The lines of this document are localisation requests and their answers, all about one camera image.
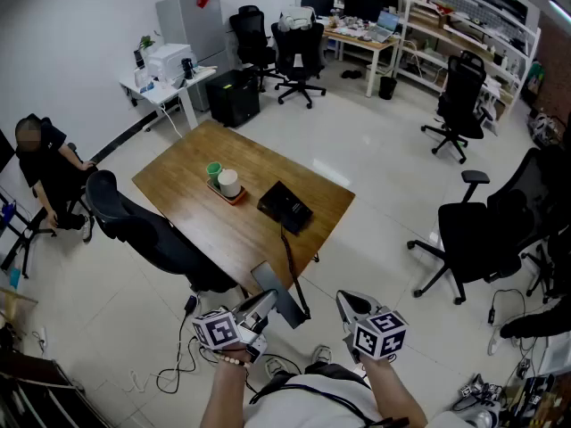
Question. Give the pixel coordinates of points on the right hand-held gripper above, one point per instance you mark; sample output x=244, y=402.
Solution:
x=379, y=334

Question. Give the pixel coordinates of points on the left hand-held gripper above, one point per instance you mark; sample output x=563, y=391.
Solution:
x=218, y=330

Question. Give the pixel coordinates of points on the person's left forearm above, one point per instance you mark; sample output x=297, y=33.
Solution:
x=223, y=395

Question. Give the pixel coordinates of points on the person's right forearm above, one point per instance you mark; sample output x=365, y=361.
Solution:
x=392, y=395

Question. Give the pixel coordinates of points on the black box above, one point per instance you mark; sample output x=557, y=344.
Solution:
x=285, y=205

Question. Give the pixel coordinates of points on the person's right shoe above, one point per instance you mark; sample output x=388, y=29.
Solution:
x=322, y=354

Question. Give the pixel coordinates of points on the person's shoe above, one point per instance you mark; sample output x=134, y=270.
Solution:
x=322, y=354
x=275, y=367

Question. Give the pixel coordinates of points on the person's left shoe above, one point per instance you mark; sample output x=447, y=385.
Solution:
x=275, y=367

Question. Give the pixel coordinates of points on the person's black trousers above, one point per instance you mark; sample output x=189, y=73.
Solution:
x=330, y=369

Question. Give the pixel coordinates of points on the person's white shirt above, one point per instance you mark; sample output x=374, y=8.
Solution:
x=312, y=406

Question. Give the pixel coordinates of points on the orange tray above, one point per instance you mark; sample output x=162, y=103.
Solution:
x=236, y=200

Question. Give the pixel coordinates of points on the white cup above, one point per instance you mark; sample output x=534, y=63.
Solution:
x=228, y=183

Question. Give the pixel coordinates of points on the black mesh office chair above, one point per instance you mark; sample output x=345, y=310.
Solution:
x=147, y=234

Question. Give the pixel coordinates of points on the green cup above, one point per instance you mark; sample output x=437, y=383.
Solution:
x=214, y=172

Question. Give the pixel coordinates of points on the black cabinet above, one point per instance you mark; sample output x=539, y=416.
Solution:
x=232, y=98

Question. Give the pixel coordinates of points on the black waste bin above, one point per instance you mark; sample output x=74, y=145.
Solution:
x=387, y=88

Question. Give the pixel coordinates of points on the black slippers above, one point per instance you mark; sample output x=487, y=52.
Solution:
x=351, y=74

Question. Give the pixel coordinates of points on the black flask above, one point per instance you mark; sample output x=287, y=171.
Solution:
x=187, y=68

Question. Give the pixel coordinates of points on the black screen stand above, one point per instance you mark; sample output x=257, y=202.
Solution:
x=25, y=257

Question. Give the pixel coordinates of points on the wooden stool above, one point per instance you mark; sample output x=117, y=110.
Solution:
x=18, y=296

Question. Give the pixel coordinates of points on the black shelf rack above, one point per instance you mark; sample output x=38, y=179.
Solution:
x=27, y=372

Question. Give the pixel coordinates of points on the white printer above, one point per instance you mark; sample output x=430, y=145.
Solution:
x=167, y=60

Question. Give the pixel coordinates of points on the wooden desk with white legs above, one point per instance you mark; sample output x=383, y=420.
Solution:
x=361, y=39

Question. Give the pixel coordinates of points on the silver laptop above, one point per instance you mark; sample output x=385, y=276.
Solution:
x=384, y=27

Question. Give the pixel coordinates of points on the grey fridge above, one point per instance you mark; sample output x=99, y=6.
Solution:
x=201, y=29

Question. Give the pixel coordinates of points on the white bag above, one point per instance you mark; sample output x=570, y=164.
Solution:
x=296, y=18

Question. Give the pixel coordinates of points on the potted plant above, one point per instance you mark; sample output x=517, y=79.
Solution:
x=146, y=43

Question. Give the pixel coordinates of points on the white shelving unit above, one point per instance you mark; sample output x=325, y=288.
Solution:
x=406, y=16

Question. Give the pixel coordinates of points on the black monitor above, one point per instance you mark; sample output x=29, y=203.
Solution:
x=317, y=3
x=361, y=7

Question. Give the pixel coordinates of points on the large black screen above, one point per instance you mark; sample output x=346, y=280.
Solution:
x=5, y=150

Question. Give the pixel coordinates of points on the red paper ornament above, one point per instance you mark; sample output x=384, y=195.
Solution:
x=203, y=0

